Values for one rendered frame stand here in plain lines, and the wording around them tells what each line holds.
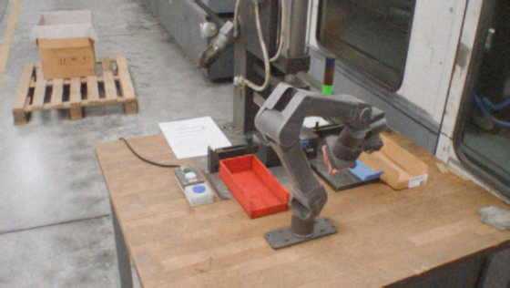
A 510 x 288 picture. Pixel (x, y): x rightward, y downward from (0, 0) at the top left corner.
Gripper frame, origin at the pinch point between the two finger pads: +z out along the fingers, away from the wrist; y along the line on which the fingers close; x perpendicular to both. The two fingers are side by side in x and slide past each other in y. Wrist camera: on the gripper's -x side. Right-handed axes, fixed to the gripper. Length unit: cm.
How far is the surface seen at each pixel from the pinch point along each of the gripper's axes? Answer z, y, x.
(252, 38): -1, 51, 11
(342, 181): 10.1, -0.1, -8.6
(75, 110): 226, 198, 74
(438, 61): -2, 38, -59
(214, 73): 239, 243, -57
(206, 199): 13.4, 1.5, 34.7
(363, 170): 11.2, 3.4, -18.2
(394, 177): 4.7, -3.4, -23.7
